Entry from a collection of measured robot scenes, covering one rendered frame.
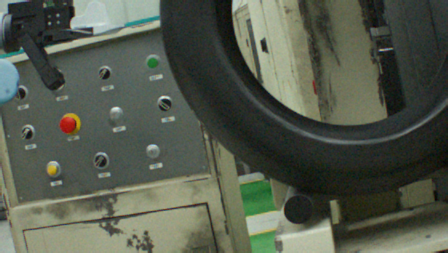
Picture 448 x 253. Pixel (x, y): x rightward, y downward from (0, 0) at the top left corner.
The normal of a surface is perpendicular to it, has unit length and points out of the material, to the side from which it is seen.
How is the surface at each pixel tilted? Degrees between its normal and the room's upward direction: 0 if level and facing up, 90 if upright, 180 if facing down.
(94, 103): 90
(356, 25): 90
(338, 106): 90
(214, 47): 91
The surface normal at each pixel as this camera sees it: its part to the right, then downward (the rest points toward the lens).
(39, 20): -0.09, 0.07
